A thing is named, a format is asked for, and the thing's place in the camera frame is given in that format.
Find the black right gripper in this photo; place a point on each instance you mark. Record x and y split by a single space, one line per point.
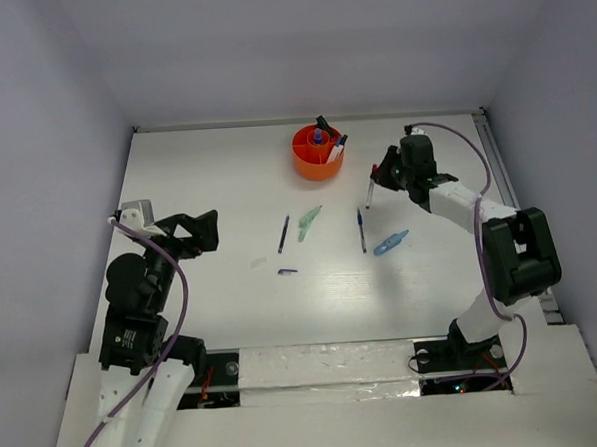
381 176

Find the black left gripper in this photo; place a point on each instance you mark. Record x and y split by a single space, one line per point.
204 228

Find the red-capped white marker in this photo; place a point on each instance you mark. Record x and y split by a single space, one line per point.
371 187

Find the blue ballpoint pen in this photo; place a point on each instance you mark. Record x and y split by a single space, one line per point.
360 221

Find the black-capped white marker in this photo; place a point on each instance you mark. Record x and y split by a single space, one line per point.
344 139

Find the blue translucent utility knife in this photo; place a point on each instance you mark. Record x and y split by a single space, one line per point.
390 243

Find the small clear blue-capped bottle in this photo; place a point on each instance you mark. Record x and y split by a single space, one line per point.
318 136

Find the pink highlighter black body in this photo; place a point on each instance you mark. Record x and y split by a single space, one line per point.
321 123

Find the blue-capped white marker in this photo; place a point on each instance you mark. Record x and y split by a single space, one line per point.
335 151

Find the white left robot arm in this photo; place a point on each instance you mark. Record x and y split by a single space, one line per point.
146 367

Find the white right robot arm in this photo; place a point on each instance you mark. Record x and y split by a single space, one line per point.
515 248

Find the orange round organizer container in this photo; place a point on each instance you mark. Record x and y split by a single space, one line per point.
309 159

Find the purple gel pen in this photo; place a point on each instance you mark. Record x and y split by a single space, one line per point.
283 234

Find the green translucent utility knife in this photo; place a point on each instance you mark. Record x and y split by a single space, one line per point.
306 222

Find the blue pen cap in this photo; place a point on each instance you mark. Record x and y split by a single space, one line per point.
286 271

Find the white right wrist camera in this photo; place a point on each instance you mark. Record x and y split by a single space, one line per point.
414 130

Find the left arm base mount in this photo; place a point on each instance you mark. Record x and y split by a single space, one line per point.
218 386

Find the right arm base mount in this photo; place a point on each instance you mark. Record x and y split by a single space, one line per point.
450 365

